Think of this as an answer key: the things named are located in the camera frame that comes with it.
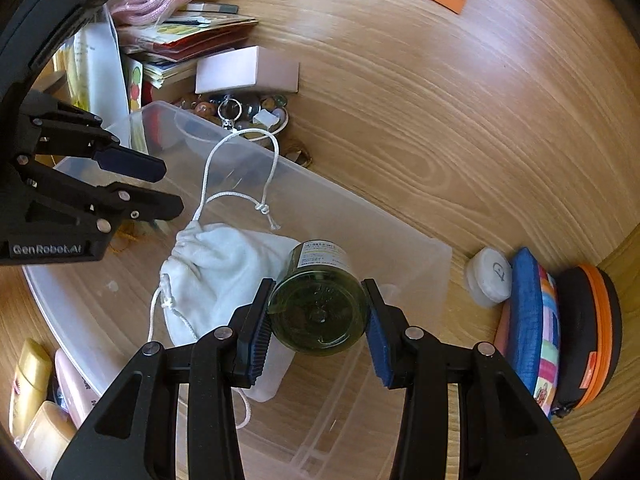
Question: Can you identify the green glass jar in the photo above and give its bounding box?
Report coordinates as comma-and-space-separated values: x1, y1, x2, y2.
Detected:
267, 240, 372, 358

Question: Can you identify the yellow tube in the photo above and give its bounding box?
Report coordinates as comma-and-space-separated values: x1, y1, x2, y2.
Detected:
9, 338, 54, 439

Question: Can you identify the wooden desk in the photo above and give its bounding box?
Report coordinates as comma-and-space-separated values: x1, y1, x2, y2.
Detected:
0, 0, 640, 480

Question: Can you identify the metal key ring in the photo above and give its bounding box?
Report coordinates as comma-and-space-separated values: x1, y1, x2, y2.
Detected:
217, 99, 244, 132

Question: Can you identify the pale pink box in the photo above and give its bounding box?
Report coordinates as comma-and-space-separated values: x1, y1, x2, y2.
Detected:
195, 46, 301, 95

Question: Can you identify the beige bottle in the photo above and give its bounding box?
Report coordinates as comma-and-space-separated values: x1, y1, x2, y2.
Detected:
17, 401, 79, 467

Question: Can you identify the pink tube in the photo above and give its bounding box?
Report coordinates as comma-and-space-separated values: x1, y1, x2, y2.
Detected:
54, 349, 102, 429

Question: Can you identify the orange string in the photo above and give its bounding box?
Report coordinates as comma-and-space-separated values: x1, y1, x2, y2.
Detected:
109, 220, 152, 257

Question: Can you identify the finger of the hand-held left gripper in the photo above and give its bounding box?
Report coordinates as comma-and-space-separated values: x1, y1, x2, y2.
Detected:
15, 155, 185, 234
19, 91, 167, 184

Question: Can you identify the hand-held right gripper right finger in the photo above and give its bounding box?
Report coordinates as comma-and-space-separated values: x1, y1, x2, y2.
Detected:
361, 277, 583, 480

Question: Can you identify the black orange zip case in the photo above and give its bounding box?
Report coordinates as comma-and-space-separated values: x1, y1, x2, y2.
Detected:
549, 264, 624, 419

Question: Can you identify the pile of colourful booklets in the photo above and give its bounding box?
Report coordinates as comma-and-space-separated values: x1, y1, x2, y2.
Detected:
117, 2, 259, 105

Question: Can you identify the white paper sheet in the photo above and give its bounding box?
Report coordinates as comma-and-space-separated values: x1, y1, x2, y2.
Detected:
74, 10, 132, 128

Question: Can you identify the white drawstring pouch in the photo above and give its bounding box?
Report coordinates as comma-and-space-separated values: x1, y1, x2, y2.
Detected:
148, 127, 302, 431

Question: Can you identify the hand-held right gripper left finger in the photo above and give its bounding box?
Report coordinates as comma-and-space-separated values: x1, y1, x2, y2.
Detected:
50, 277, 277, 480

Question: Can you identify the blue colourful pencil case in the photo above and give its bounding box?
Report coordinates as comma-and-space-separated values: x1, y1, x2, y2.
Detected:
504, 247, 561, 422

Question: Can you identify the clear plastic storage bin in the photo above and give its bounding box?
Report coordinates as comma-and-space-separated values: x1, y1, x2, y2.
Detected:
22, 100, 453, 480

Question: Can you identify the white round container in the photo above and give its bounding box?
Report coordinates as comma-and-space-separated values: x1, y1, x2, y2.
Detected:
465, 247, 514, 310

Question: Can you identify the bowl of glass marbles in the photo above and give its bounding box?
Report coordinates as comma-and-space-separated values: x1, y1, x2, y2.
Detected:
180, 91, 290, 137

